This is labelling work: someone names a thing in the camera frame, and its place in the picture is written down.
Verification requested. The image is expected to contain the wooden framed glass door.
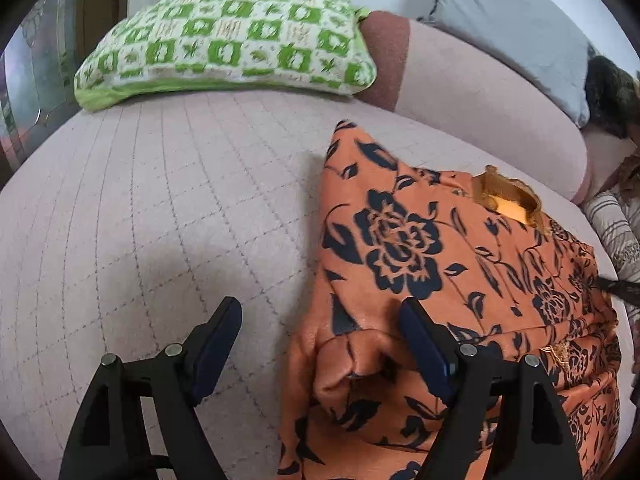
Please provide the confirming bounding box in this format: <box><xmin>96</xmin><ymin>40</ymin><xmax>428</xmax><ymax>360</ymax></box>
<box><xmin>0</xmin><ymin>0</ymin><xmax>133</xmax><ymax>171</ymax></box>

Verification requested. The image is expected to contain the grey pillow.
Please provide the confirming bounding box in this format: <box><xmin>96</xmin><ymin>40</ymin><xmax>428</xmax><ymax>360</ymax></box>
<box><xmin>417</xmin><ymin>0</ymin><xmax>598</xmax><ymax>128</ymax></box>

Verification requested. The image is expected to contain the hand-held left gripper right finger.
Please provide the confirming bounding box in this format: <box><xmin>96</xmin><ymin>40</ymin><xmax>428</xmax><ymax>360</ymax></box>
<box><xmin>400</xmin><ymin>297</ymin><xmax>583</xmax><ymax>480</ymax></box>

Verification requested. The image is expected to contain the long pink bolster cushion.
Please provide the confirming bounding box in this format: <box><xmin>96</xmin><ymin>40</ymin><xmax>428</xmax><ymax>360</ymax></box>
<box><xmin>357</xmin><ymin>10</ymin><xmax>591</xmax><ymax>206</ymax></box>

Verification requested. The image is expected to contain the striped beige cloth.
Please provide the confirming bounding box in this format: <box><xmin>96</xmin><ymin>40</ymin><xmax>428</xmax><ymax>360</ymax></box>
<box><xmin>584</xmin><ymin>190</ymin><xmax>640</xmax><ymax>283</ymax></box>

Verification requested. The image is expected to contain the orange floral garment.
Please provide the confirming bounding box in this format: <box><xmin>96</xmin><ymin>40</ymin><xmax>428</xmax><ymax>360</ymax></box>
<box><xmin>277</xmin><ymin>120</ymin><xmax>623</xmax><ymax>480</ymax></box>

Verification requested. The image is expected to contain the leopard print furry cloth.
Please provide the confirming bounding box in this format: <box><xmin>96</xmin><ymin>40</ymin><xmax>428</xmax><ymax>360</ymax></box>
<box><xmin>582</xmin><ymin>55</ymin><xmax>640</xmax><ymax>191</ymax></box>

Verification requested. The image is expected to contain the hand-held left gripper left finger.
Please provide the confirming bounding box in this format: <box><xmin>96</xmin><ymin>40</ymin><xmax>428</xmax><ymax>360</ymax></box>
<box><xmin>59</xmin><ymin>296</ymin><xmax>243</xmax><ymax>480</ymax></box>

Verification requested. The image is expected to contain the green checkered pillow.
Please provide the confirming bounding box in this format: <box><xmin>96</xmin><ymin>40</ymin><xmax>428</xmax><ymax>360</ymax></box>
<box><xmin>74</xmin><ymin>0</ymin><xmax>378</xmax><ymax>113</ymax></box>

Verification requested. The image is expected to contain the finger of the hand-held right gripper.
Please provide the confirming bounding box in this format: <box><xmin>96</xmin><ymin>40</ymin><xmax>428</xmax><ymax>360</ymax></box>
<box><xmin>597</xmin><ymin>276</ymin><xmax>640</xmax><ymax>307</ymax></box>

